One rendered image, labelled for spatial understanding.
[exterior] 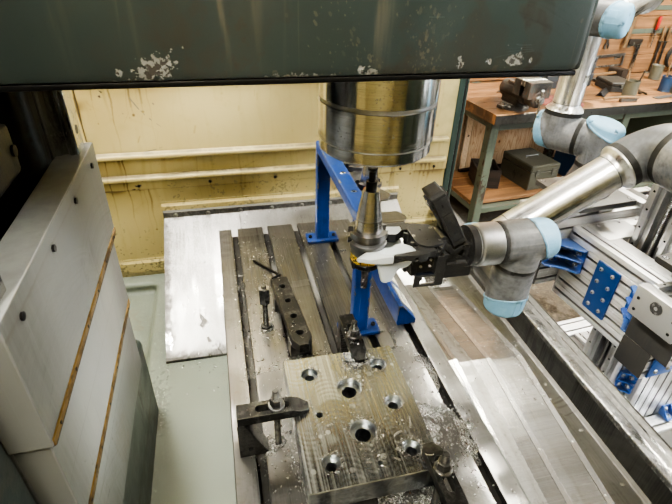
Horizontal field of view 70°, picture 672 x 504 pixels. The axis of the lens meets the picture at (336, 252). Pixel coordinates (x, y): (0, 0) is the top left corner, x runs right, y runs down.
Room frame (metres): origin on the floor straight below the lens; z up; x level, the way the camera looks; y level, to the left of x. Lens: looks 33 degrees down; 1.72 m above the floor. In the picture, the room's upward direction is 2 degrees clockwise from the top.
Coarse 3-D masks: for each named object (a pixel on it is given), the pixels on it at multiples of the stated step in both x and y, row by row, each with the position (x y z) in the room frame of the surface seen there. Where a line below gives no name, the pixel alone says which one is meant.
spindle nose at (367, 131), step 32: (320, 96) 0.63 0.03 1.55; (352, 96) 0.59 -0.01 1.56; (384, 96) 0.58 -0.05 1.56; (416, 96) 0.59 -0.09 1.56; (320, 128) 0.63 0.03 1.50; (352, 128) 0.58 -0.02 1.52; (384, 128) 0.58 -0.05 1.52; (416, 128) 0.59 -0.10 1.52; (352, 160) 0.59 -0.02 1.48; (384, 160) 0.58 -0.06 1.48; (416, 160) 0.60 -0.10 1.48
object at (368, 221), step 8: (368, 192) 0.65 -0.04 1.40; (376, 192) 0.65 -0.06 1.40; (360, 200) 0.65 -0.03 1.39; (368, 200) 0.64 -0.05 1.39; (376, 200) 0.64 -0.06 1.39; (360, 208) 0.65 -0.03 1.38; (368, 208) 0.64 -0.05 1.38; (376, 208) 0.64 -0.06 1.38; (360, 216) 0.64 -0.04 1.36; (368, 216) 0.64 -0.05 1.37; (376, 216) 0.64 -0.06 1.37; (360, 224) 0.64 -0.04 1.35; (368, 224) 0.64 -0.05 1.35; (376, 224) 0.64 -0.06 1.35; (360, 232) 0.64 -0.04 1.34; (368, 232) 0.64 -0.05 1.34; (376, 232) 0.64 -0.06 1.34
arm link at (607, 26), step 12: (600, 0) 1.21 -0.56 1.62; (612, 0) 1.20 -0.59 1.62; (624, 0) 1.23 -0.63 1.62; (636, 0) 1.27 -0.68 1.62; (648, 0) 1.34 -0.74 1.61; (660, 0) 1.41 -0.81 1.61; (600, 12) 1.18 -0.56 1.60; (612, 12) 1.16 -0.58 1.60; (624, 12) 1.15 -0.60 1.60; (636, 12) 1.28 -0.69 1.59; (648, 12) 1.43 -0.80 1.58; (600, 24) 1.17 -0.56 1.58; (612, 24) 1.16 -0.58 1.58; (624, 24) 1.15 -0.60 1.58; (600, 36) 1.18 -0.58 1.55; (612, 36) 1.17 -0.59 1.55
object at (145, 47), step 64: (0, 0) 0.44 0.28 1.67; (64, 0) 0.45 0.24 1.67; (128, 0) 0.47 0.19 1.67; (192, 0) 0.48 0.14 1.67; (256, 0) 0.49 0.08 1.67; (320, 0) 0.51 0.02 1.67; (384, 0) 0.53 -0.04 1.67; (448, 0) 0.54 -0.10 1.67; (512, 0) 0.56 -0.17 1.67; (576, 0) 0.58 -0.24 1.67; (0, 64) 0.44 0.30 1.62; (64, 64) 0.45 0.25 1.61; (128, 64) 0.46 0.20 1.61; (192, 64) 0.48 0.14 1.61; (256, 64) 0.49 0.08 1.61; (320, 64) 0.51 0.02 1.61; (384, 64) 0.53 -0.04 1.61; (448, 64) 0.54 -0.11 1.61; (512, 64) 0.56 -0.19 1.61; (576, 64) 0.59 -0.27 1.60
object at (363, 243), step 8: (352, 224) 0.67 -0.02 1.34; (384, 224) 0.67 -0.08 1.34; (352, 232) 0.64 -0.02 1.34; (384, 232) 0.65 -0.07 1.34; (352, 240) 0.65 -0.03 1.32; (360, 240) 0.63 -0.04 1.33; (368, 240) 0.63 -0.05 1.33; (376, 240) 0.63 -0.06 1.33; (384, 240) 0.64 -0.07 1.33; (360, 248) 0.63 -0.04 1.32; (368, 248) 0.63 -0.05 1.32; (376, 248) 0.63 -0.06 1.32
